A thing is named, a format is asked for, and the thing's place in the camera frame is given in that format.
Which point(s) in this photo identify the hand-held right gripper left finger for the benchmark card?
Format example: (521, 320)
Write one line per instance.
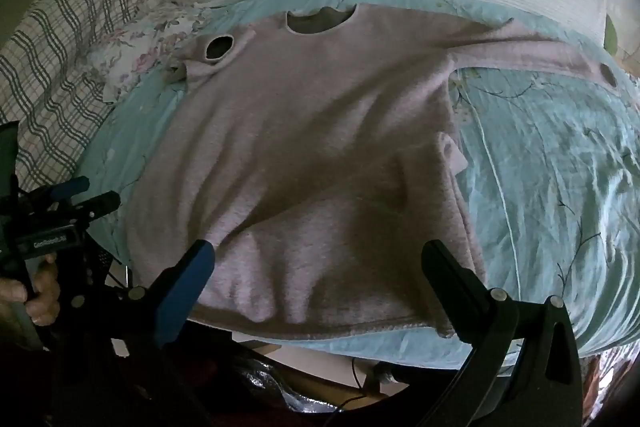
(184, 289)

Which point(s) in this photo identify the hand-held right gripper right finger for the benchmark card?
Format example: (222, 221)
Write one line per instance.
(447, 272)

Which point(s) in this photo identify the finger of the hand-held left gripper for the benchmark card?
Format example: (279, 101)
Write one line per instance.
(72, 188)
(100, 203)

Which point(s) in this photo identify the beige cloth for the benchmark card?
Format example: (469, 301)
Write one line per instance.
(310, 157)

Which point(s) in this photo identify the person's left hand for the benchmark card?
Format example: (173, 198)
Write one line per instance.
(42, 297)

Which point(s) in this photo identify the plaid blanket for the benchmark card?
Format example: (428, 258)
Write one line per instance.
(60, 57)

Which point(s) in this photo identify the teal floral quilt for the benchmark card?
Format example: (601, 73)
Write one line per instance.
(550, 182)

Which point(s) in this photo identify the silver foil bag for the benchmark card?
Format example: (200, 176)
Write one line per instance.
(290, 387)

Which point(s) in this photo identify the floral pillowcase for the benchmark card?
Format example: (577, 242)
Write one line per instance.
(150, 42)

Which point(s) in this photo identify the beige bed frame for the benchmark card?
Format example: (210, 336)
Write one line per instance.
(320, 362)

